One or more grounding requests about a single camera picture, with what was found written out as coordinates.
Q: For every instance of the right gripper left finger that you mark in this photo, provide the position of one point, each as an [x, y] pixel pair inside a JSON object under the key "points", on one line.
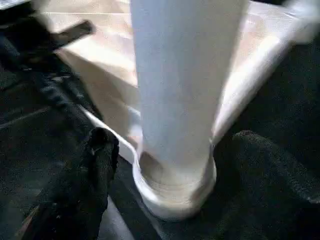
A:
{"points": [[75, 200]]}

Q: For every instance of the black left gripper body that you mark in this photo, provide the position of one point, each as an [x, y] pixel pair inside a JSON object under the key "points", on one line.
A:
{"points": [[22, 32]]}

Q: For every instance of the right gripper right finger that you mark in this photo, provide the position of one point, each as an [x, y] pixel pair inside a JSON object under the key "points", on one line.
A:
{"points": [[270, 195]]}

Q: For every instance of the black table mat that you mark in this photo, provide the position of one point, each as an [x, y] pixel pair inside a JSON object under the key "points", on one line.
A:
{"points": [[275, 112]]}

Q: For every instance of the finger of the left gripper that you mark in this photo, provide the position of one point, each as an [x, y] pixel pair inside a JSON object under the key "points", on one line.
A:
{"points": [[75, 31], [62, 90]]}

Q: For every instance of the white plastic table top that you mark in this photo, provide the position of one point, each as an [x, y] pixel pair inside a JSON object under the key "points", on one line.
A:
{"points": [[100, 62]]}

